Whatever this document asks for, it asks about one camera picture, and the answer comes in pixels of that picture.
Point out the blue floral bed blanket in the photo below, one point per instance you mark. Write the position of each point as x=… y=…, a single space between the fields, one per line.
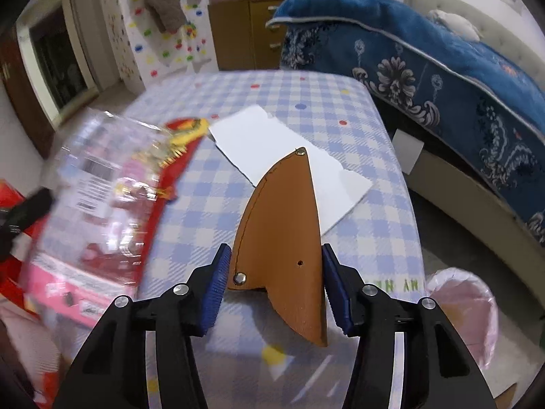
x=478 y=102

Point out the clear pink toy packaging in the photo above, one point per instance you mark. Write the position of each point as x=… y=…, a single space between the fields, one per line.
x=105 y=186

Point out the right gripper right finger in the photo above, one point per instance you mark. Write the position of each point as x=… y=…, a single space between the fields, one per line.
x=439 y=370

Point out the grey upholstered bed frame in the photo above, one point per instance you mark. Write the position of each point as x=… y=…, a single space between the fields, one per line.
x=447 y=179

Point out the red plastic stool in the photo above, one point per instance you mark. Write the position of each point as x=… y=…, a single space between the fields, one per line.
x=29 y=358

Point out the brown wooden door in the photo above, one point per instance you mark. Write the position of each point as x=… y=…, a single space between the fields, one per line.
x=21 y=94

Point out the brown wooden drawer cabinet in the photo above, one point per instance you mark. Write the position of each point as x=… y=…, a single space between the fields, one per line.
x=242 y=41

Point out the polka dot white cabinet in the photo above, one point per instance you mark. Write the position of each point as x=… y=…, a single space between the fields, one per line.
x=145 y=55

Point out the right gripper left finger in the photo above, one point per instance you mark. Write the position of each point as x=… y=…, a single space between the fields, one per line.
x=208 y=293

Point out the brown leather sheath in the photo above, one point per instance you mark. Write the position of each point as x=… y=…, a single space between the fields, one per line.
x=278 y=247

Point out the white pillow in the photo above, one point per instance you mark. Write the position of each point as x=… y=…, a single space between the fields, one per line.
x=455 y=24

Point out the pink trash bag bin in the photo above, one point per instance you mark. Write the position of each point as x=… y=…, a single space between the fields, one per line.
x=472 y=309

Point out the checkered blue tablecloth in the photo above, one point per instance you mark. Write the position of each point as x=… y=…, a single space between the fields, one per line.
x=251 y=358

